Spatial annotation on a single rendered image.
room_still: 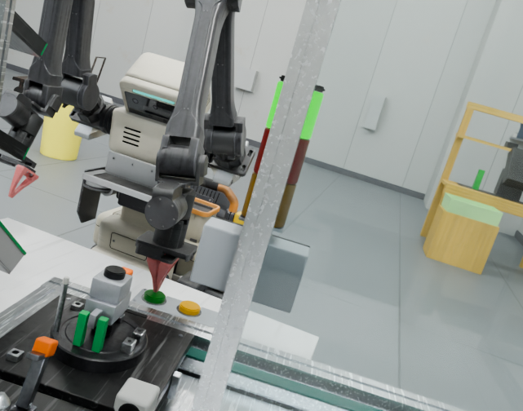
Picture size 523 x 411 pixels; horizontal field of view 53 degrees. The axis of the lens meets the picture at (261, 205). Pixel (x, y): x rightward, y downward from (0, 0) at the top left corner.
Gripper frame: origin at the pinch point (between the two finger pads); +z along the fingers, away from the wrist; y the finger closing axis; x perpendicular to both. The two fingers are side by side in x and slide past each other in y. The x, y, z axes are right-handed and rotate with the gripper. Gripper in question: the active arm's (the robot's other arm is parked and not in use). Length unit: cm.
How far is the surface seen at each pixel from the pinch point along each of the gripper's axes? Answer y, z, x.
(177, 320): 6.4, 2.4, -5.6
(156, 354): 7.0, 1.5, -19.5
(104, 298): -1.0, -7.4, -24.8
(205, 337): 12.3, 2.4, -8.1
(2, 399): -0.7, -6.3, -48.0
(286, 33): -104, -138, 982
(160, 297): 1.4, 1.2, -1.3
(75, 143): -229, 75, 439
